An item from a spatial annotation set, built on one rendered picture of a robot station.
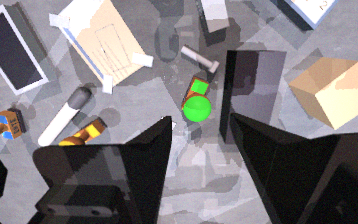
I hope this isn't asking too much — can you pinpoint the cream paper card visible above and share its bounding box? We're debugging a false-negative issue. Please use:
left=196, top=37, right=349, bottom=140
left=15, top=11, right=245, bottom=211
left=49, top=0, right=153, bottom=93

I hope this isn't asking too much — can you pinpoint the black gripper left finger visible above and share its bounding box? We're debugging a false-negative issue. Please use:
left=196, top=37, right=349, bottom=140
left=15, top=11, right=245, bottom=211
left=32, top=116, right=172, bottom=224

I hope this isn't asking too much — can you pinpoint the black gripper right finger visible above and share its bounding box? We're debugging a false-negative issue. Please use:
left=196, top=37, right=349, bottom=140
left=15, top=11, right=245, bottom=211
left=230, top=113, right=358, bottom=224

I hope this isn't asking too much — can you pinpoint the brown rubber stamp with blue knob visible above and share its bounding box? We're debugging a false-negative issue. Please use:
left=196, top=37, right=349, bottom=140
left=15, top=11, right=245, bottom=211
left=0, top=108, right=26, bottom=140

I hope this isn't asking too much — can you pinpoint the brown rubber stamp with yellow top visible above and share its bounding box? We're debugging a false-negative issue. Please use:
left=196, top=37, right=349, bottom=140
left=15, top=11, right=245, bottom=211
left=58, top=117, right=108, bottom=145

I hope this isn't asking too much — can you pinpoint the beige cube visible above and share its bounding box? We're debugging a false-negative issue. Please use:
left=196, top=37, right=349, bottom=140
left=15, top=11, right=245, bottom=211
left=288, top=57, right=358, bottom=130

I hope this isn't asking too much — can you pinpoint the grey square tray with dark pad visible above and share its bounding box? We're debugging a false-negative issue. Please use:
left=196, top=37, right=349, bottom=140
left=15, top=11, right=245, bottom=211
left=0, top=4, right=58, bottom=95

